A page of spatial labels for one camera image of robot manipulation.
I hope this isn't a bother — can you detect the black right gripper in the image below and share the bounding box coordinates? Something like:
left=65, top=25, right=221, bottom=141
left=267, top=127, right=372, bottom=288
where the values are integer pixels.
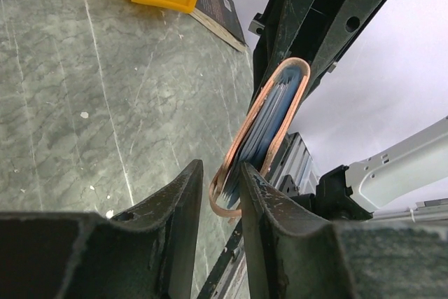
left=249, top=0, right=387, bottom=102

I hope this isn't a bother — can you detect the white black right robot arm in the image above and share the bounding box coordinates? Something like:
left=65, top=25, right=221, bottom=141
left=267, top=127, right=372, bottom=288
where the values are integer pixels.
left=253, top=0, right=447, bottom=213

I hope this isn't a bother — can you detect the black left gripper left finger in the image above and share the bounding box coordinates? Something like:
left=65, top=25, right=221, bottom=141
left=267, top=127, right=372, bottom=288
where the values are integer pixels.
left=1, top=160, right=203, bottom=298

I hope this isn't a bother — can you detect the pink leather card holder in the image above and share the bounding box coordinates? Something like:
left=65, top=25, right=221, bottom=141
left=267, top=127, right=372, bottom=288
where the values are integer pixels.
left=209, top=57, right=311, bottom=221

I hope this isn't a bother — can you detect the black book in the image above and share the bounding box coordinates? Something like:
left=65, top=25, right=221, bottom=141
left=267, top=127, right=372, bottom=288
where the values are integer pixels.
left=190, top=0, right=246, bottom=52

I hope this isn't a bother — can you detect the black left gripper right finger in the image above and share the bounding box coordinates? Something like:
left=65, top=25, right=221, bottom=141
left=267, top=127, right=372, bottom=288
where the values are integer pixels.
left=239, top=163, right=447, bottom=298

